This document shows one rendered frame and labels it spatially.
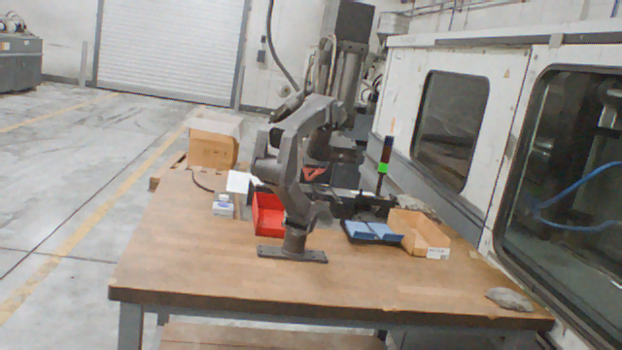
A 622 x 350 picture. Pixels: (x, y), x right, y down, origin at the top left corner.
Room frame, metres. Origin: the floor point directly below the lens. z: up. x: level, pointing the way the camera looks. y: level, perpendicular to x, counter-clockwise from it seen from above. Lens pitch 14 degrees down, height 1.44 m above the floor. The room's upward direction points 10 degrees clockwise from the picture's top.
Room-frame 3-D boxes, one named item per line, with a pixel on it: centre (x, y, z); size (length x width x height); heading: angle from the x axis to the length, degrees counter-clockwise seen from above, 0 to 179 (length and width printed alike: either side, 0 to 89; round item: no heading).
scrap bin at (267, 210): (1.44, 0.07, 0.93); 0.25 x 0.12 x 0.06; 11
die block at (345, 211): (1.63, -0.10, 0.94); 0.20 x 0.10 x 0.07; 101
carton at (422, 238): (1.49, -0.42, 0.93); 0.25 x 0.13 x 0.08; 11
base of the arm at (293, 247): (1.21, -0.01, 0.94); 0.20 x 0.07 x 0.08; 101
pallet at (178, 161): (4.71, 0.93, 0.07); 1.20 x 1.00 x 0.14; 4
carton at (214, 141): (5.01, 0.99, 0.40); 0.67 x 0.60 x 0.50; 3
